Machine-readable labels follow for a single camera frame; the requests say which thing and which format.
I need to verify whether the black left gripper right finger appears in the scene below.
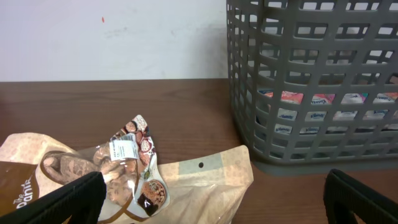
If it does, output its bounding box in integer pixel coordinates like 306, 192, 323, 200
323, 169, 397, 224

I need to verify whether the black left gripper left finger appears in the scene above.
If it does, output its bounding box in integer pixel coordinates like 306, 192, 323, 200
1, 172, 106, 224

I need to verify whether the multicolour tissue pack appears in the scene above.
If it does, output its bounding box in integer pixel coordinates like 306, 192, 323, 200
274, 91, 397, 134

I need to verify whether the clear cookie snack bag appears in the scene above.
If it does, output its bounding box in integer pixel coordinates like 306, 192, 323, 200
40, 115, 170, 223

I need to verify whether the beige pantry snack pouch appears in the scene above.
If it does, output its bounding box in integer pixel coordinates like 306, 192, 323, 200
1, 133, 76, 217

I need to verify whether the grey plastic basket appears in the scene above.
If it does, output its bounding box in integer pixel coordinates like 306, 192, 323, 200
226, 0, 397, 175

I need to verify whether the beige crumpled snack pouch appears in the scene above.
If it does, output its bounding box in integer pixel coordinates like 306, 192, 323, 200
145, 145, 254, 224

